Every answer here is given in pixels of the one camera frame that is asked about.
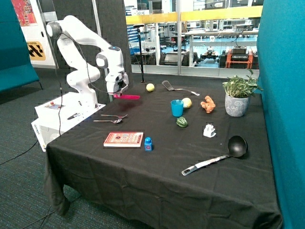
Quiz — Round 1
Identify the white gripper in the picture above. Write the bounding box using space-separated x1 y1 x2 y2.
105 72 129 98

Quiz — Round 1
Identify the pink plastic plate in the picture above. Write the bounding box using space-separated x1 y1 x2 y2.
117 94 140 100

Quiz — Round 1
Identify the blue plastic cup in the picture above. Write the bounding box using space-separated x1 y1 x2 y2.
171 99 183 117

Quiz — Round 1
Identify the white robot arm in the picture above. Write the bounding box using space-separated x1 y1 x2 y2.
46 15 129 108

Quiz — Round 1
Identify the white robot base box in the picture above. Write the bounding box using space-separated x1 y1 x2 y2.
31 92 105 152

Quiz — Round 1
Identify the metal fork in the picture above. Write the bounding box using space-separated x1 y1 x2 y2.
101 114 128 119

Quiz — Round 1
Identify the metal spoon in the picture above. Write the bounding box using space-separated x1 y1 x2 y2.
94 119 122 124

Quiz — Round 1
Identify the yellow tennis ball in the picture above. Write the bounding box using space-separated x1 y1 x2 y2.
146 83 155 92

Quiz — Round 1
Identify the black pen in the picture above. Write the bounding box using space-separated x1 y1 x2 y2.
67 113 80 120

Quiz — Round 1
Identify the red book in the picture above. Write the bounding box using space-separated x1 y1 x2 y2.
103 132 143 147

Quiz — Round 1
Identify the black slotted spatula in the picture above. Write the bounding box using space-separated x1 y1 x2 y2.
162 80 200 96

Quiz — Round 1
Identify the blue toy block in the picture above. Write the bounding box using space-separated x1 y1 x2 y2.
144 137 153 151

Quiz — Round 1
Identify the green bell pepper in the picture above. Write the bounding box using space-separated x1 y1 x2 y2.
176 116 188 128

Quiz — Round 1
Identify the yellow lemon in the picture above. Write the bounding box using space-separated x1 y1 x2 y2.
182 98 192 109

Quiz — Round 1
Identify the black tablecloth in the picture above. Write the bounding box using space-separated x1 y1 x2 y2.
44 85 283 229

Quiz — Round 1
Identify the orange teddy bear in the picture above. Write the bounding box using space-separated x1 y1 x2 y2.
200 95 216 114

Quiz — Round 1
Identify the white power adapter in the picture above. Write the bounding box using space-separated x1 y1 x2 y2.
203 123 216 138

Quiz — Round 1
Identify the teal sofa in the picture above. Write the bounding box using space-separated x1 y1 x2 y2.
0 0 40 91

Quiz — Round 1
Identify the potted green plant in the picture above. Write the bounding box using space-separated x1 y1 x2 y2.
223 69 263 117

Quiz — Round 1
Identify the black ladle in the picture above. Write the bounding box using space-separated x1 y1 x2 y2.
181 135 248 176

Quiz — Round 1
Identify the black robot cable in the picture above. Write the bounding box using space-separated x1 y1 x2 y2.
53 32 115 136

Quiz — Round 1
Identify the teal partition wall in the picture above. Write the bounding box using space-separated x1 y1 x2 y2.
257 0 305 229

